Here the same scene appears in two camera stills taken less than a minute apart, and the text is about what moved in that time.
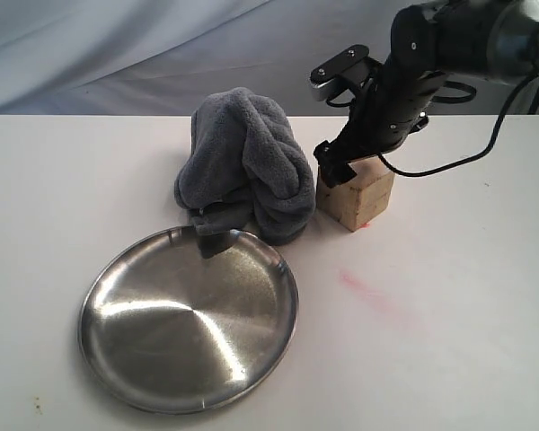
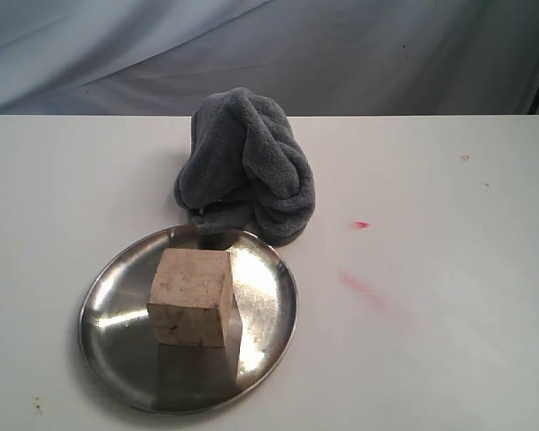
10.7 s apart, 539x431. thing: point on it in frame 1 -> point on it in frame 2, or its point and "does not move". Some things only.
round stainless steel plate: (167, 329) does not move
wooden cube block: (360, 199) -> (190, 296)
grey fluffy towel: (242, 171) does not move
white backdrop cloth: (157, 57) does not move
